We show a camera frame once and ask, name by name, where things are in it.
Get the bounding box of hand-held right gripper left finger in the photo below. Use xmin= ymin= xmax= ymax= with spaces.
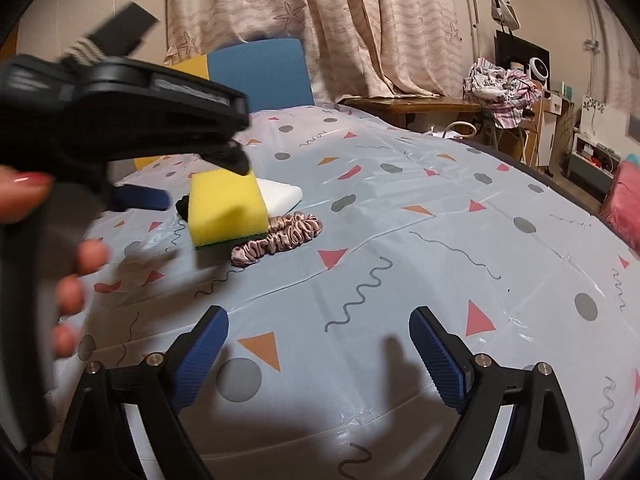
xmin=52 ymin=305 xmax=231 ymax=480

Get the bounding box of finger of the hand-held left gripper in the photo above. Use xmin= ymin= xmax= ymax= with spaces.
xmin=107 ymin=183 xmax=172 ymax=212
xmin=200 ymin=141 xmax=253 ymax=177

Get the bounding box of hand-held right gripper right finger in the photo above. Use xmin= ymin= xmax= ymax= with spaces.
xmin=408 ymin=306 xmax=586 ymax=480

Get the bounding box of yellow sponge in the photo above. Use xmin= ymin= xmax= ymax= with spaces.
xmin=187 ymin=167 xmax=271 ymax=251

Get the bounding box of person's left hand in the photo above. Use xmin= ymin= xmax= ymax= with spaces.
xmin=0 ymin=170 xmax=110 ymax=361

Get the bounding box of white foam block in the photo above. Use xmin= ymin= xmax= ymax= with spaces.
xmin=255 ymin=178 xmax=304 ymax=216

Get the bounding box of pink satin scrunchie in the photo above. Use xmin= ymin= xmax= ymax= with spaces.
xmin=231 ymin=212 xmax=323 ymax=267

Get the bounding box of printed plastic tablecloth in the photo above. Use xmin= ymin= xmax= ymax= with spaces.
xmin=30 ymin=102 xmax=640 ymax=480

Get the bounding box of wooden side table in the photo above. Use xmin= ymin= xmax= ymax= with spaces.
xmin=340 ymin=96 xmax=481 ymax=128

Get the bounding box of pink patterned curtain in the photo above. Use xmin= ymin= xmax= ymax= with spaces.
xmin=165 ymin=0 xmax=463 ymax=103

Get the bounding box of pink cushion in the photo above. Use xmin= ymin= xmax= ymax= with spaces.
xmin=600 ymin=160 xmax=640 ymax=256

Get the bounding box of white storage cabinet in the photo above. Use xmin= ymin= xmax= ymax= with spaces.
xmin=567 ymin=130 xmax=621 ymax=191

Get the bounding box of pile of clothes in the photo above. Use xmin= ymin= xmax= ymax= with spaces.
xmin=462 ymin=57 xmax=543 ymax=131

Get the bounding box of white stand pole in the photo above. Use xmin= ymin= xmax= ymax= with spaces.
xmin=462 ymin=0 xmax=483 ymax=86

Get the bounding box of white leaf print board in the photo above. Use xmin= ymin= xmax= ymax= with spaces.
xmin=580 ymin=95 xmax=631 ymax=136

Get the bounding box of black monitor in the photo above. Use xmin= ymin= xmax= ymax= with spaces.
xmin=495 ymin=30 xmax=551 ymax=91

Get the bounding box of white round fan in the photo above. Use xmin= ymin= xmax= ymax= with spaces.
xmin=525 ymin=57 xmax=548 ymax=88

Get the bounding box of white garment steamer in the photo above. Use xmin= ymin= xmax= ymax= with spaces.
xmin=490 ymin=0 xmax=521 ymax=28

